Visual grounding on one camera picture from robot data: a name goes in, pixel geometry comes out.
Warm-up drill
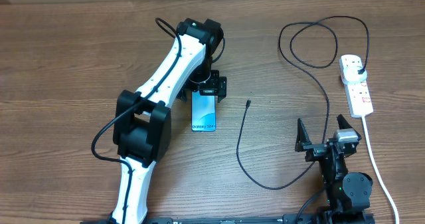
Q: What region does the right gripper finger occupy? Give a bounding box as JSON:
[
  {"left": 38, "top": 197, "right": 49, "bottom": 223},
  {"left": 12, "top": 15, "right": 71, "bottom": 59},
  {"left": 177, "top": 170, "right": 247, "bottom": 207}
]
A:
[
  {"left": 337, "top": 114, "right": 361, "bottom": 140},
  {"left": 295, "top": 118, "right": 311, "bottom": 151}
]

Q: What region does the white charger plug adapter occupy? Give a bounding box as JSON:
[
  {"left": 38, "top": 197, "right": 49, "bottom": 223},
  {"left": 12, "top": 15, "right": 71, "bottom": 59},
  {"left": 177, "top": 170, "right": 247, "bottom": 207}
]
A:
[{"left": 341, "top": 66, "right": 367, "bottom": 85}]

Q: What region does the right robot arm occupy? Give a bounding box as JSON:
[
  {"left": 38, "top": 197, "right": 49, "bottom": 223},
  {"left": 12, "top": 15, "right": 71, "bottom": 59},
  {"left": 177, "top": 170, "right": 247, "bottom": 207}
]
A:
[{"left": 295, "top": 115, "right": 375, "bottom": 224}]

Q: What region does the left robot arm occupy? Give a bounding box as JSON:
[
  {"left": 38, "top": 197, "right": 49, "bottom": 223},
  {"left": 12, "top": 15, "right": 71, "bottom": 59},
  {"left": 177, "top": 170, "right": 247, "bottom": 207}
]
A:
[{"left": 107, "top": 18, "right": 226, "bottom": 223}]

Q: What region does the white power strip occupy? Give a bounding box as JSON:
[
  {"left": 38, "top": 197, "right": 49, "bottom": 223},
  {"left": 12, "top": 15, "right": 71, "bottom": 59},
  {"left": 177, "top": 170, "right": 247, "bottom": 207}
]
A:
[{"left": 339, "top": 55, "right": 373, "bottom": 118}]

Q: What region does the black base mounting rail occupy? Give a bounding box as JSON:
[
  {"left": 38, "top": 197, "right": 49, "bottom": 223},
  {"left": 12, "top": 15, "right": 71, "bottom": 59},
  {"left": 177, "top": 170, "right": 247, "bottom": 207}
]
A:
[{"left": 80, "top": 214, "right": 375, "bottom": 224}]

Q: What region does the Samsung Galaxy smartphone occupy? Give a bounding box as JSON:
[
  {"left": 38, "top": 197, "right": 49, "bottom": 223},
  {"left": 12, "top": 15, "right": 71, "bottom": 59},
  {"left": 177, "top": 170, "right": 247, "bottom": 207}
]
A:
[{"left": 191, "top": 92, "right": 216, "bottom": 132}]

